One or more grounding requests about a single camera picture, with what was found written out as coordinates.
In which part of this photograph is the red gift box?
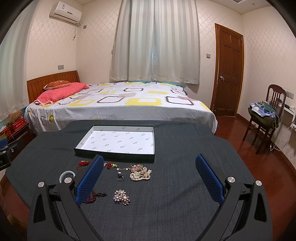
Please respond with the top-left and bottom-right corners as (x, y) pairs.
(10, 117), (27, 133)

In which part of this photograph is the red tassel gold charm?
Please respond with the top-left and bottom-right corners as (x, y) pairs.
(106, 163), (118, 170)

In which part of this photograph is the rose gold chain necklace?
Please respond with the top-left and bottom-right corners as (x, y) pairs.
(116, 164), (145, 173)

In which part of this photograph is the brown teddy bear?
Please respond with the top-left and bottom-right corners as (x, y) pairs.
(6, 110), (22, 127)

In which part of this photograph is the white striped curtain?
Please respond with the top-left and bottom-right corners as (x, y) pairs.
(110, 1), (200, 85)

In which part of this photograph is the red tassel knot charm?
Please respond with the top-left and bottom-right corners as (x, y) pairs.
(76, 160), (90, 170)

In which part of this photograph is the dark red bead bracelet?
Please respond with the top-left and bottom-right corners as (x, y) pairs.
(85, 189), (108, 204)

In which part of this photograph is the side window curtain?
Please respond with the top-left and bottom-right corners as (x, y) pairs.
(1, 1), (39, 121)

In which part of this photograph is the white pearl necklace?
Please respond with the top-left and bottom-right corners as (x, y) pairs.
(129, 167), (153, 182)

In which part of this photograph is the pile of clothes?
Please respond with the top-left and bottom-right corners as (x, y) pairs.
(248, 100), (280, 128)

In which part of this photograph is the brown wooden door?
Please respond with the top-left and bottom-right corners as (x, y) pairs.
(210, 24), (244, 116)

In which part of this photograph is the pearl flower brooch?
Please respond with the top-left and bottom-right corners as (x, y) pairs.
(113, 189), (130, 206)

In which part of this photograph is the dark wooden nightstand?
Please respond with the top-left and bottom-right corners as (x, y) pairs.
(7, 123), (36, 162)

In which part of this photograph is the white air conditioner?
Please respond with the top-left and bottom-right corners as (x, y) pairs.
(49, 1), (82, 25)

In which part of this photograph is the wooden headboard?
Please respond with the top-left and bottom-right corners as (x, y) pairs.
(27, 70), (80, 103)

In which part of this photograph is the white jade bangle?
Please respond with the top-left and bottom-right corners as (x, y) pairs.
(59, 170), (76, 184)

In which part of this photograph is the pink pillow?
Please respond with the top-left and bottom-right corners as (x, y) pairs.
(33, 82), (89, 105)

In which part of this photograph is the orange cushion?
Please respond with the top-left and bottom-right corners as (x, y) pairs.
(43, 80), (71, 91)

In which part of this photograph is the wooden chair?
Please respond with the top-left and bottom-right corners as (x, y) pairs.
(243, 84), (287, 155)

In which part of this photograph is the bed with patterned sheet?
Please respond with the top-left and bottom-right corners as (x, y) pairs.
(24, 81), (218, 133)

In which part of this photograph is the green jewelry tray box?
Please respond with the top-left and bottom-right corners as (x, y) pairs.
(74, 126), (155, 163)

